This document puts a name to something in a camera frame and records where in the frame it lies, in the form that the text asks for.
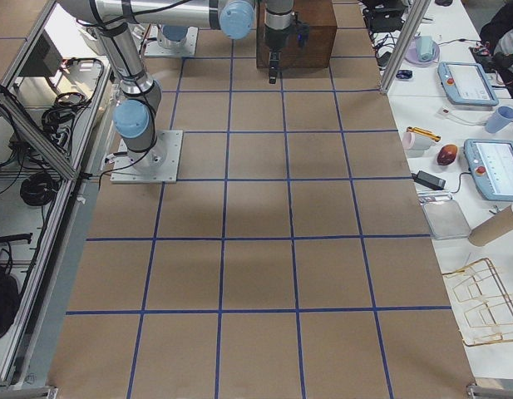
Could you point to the black rectangular device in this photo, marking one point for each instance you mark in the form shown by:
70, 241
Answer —
428, 180

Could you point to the upper teach pendant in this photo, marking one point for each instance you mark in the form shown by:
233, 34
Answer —
466, 84

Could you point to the gold wire rack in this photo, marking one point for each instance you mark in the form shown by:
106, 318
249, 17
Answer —
482, 304

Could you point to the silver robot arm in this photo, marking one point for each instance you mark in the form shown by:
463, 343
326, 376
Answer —
171, 36
111, 20

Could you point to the dark wooden drawer cabinet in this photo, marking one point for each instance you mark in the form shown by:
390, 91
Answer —
314, 50

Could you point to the pink paper cup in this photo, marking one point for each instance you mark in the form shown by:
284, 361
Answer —
415, 141

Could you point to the light blue plastic cup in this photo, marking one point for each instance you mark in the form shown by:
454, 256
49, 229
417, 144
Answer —
499, 119

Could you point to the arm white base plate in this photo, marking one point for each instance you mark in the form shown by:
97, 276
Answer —
161, 164
157, 45

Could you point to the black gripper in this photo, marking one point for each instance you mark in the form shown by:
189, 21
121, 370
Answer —
275, 40

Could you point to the white remote with cable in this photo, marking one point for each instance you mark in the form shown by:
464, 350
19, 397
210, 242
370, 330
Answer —
448, 114

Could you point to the small black connector box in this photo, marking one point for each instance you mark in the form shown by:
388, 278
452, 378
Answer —
404, 75

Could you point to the metal tray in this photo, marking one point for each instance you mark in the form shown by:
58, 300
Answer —
446, 220

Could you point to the teal block in bowl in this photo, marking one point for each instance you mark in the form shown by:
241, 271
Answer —
425, 48

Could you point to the lower teach pendant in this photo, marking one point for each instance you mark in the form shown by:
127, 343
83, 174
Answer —
491, 166

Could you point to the cardboard tube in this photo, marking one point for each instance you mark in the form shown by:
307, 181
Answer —
493, 228

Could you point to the dark red object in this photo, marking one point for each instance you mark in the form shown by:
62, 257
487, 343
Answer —
447, 155

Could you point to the teach pendant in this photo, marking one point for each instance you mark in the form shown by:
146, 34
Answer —
466, 84
491, 166

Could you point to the white bowl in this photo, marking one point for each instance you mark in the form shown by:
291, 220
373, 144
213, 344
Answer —
411, 55

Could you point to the aluminium frame post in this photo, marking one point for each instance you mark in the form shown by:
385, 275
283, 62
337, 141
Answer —
409, 29

